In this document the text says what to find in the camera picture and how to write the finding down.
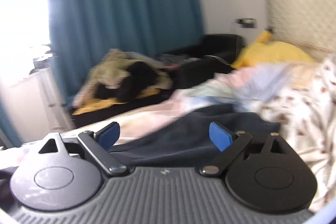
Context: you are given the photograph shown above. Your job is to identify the black pants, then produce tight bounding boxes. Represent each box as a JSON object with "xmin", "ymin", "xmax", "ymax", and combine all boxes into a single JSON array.
[{"xmin": 109, "ymin": 103, "xmax": 281, "ymax": 167}]

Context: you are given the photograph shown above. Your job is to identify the yellow cloth on sofa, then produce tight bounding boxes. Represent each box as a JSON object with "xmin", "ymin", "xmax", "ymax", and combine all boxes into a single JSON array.
[{"xmin": 72, "ymin": 87, "xmax": 161, "ymax": 115}]

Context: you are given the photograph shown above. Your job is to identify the pastel pink bed quilt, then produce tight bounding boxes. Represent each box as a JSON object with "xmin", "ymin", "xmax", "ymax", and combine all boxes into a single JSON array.
[{"xmin": 63, "ymin": 62, "xmax": 326, "ymax": 146}]

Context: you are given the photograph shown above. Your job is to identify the white cabinet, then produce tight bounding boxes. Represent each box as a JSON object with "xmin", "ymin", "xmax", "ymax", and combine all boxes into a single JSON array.
[{"xmin": 1, "ymin": 68, "xmax": 74, "ymax": 144}]

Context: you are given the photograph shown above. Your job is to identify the black garment on sofa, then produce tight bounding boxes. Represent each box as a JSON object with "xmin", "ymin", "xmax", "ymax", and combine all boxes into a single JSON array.
[{"xmin": 94, "ymin": 61, "xmax": 159, "ymax": 103}]

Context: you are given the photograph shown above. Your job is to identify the white bear print blanket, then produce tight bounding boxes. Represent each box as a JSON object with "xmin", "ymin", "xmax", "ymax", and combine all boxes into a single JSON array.
[{"xmin": 260, "ymin": 55, "xmax": 335, "ymax": 212}]

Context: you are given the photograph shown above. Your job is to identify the yellow Pikachu plush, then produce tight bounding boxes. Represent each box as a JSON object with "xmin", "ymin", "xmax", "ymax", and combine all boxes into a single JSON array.
[{"xmin": 231, "ymin": 30, "xmax": 315, "ymax": 69}]

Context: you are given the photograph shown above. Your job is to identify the teal curtain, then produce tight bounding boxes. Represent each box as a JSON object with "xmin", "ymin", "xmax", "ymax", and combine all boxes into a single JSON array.
[{"xmin": 49, "ymin": 0, "xmax": 204, "ymax": 99}]

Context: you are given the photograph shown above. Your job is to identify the beige quilted headboard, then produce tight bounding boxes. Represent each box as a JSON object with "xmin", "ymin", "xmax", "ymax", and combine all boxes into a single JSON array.
[{"xmin": 265, "ymin": 0, "xmax": 335, "ymax": 61}]

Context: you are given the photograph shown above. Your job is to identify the white charging cable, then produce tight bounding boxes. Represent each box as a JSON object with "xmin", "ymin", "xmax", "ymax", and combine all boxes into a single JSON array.
[{"xmin": 204, "ymin": 54, "xmax": 233, "ymax": 66}]

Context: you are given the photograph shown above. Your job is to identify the wall power outlet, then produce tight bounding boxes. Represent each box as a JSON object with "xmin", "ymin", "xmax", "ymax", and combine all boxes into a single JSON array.
[{"xmin": 235, "ymin": 18, "xmax": 257, "ymax": 28}]

